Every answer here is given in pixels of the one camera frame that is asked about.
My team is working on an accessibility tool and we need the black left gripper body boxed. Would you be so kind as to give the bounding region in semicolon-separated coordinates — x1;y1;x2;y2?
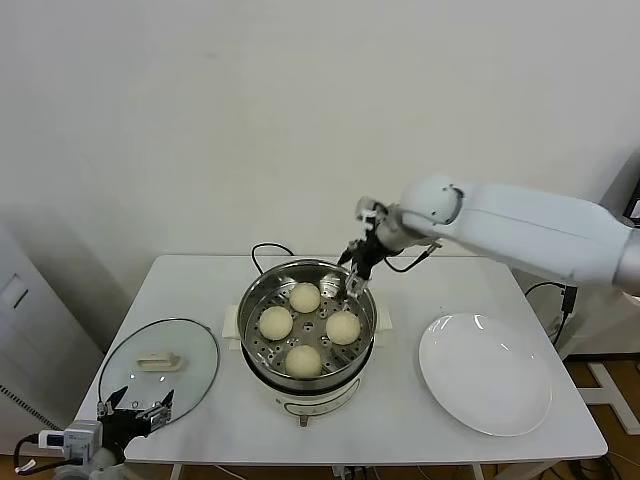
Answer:
97;408;155;452

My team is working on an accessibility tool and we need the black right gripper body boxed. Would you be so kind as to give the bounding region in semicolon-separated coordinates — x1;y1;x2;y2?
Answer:
351;230;390;280

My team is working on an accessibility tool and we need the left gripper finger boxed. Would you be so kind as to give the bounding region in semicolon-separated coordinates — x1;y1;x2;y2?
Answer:
97;385;130;417
139;389;175;429

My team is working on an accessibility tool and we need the white steamed baozi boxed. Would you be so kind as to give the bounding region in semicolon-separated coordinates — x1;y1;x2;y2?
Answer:
288;282;322;315
284;343;324;380
325;310;362;346
258;305;295;341

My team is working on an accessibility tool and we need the glass lid with cream handle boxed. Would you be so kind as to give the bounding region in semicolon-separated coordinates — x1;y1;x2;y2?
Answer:
97;317;221;429

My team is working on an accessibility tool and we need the perforated stainless steel steamer basket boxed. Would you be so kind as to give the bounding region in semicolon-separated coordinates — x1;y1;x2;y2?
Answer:
235;258;377;382

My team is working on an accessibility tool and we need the white cabinet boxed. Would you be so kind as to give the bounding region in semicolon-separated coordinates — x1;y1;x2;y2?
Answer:
0;219;106;441

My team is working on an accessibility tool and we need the white round plate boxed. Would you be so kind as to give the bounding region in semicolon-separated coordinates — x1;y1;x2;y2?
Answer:
417;313;553;437

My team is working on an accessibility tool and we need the white side desk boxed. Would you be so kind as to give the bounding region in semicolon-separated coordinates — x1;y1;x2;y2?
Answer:
512;269;640;436

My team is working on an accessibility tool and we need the grey laptop with dark screen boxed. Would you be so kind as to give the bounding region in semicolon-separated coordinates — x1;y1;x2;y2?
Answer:
602;149;640;221

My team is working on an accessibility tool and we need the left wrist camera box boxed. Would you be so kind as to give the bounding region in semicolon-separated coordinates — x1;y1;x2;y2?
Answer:
38;421;104;460

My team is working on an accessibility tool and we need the black left camera cable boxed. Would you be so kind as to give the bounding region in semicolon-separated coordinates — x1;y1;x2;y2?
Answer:
13;433;44;474

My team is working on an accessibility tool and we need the black cooker power cable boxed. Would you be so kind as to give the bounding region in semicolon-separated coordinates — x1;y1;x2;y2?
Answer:
249;242;294;276

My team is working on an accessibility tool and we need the black power adapter cable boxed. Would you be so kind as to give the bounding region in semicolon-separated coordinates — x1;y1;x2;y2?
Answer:
522;281;576;347

